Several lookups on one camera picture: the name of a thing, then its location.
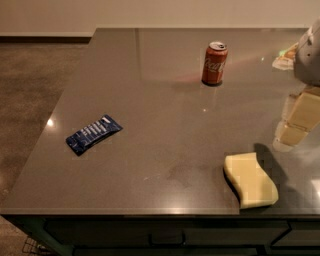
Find dark cabinet drawers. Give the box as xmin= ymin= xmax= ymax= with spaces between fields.
xmin=6 ymin=216 xmax=320 ymax=256

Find crumpled chip bag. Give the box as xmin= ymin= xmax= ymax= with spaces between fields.
xmin=272 ymin=43 xmax=298 ymax=70

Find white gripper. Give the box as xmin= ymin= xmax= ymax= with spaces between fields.
xmin=275 ymin=19 xmax=320 ymax=147

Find yellow sponge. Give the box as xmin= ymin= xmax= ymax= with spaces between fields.
xmin=224 ymin=152 xmax=279 ymax=209

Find blue snack bar wrapper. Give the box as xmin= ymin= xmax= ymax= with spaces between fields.
xmin=66 ymin=115 xmax=122 ymax=156

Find red coke can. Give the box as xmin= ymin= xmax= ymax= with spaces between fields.
xmin=202 ymin=41 xmax=228 ymax=86

